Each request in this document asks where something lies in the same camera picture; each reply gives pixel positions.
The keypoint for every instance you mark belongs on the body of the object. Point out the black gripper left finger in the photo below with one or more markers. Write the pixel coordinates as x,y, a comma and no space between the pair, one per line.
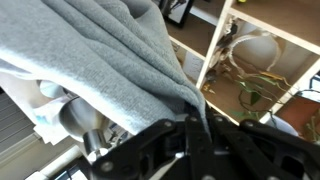
142,156

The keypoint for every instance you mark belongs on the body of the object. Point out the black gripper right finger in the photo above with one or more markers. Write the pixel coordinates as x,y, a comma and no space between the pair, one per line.
255,151

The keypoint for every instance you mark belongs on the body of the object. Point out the grey fleece jersey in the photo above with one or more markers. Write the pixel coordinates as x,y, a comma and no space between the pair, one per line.
115,54

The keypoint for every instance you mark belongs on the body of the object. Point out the terracotta plant pot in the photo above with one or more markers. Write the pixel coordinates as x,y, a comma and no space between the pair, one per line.
298,111

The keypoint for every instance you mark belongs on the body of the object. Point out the green trailing plant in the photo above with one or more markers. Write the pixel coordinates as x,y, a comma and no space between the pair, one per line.
253,88

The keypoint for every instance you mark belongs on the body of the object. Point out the white wooden shelf unit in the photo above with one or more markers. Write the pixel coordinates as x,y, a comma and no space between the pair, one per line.
295,21

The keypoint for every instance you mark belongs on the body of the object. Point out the silver metal lamp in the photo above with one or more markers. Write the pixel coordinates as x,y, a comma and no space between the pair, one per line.
80,120

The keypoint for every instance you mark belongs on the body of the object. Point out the black framed picture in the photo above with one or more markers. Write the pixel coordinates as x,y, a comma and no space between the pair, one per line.
175,11

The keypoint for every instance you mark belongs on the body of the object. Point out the white rope decoration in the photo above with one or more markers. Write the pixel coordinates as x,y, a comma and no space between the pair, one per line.
252,54

